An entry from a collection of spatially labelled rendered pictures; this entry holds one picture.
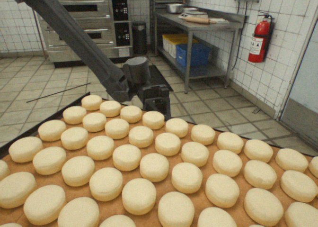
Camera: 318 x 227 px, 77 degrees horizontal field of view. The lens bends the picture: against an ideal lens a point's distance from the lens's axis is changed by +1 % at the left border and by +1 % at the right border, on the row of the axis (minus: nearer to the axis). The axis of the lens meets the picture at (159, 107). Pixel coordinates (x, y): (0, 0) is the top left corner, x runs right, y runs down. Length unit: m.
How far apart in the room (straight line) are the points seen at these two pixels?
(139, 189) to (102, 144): 0.12
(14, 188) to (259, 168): 0.38
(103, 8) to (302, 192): 3.73
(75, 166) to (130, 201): 0.11
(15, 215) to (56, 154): 0.10
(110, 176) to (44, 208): 0.09
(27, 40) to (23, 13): 0.53
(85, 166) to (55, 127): 0.13
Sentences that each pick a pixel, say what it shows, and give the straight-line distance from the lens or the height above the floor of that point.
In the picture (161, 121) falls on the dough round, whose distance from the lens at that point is 0.45.
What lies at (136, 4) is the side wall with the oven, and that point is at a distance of 4.97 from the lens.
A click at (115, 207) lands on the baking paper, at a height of 0.99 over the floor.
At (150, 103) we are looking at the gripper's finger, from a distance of 0.51.
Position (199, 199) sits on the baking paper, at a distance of 0.35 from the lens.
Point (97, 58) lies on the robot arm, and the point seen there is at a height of 1.09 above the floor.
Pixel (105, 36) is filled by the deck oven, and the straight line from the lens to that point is 3.93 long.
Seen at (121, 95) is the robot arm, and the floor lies 0.98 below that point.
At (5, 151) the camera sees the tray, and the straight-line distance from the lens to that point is 0.47.
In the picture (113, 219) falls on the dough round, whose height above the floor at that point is 1.00.
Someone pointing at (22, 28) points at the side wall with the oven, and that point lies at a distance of 5.21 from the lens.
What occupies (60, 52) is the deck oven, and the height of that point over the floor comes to 0.29.
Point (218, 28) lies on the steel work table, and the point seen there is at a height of 0.85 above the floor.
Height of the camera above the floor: 1.26
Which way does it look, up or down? 31 degrees down
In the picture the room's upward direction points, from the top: straight up
